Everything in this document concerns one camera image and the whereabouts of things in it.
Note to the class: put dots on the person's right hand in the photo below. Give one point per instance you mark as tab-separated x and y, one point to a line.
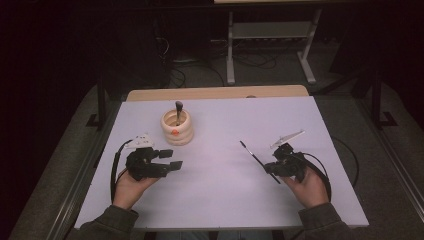
311	190

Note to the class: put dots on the person's left hand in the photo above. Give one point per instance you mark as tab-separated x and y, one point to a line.
128	191

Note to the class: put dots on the white metal table frame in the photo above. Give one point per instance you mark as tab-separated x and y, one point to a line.
270	30

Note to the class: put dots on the black fluffy makeup brush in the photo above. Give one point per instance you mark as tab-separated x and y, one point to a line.
179	110

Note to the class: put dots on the black metal stand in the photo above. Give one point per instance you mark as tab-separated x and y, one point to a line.
101	103
377	100

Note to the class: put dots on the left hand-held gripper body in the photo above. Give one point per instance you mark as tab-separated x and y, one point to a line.
143	165

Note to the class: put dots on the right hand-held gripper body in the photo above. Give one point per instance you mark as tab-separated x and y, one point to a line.
291	165

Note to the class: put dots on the cream ringed duck brush holder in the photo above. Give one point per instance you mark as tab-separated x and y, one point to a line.
177	135

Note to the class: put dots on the thin black makeup brush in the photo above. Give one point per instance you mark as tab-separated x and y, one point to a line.
251	153

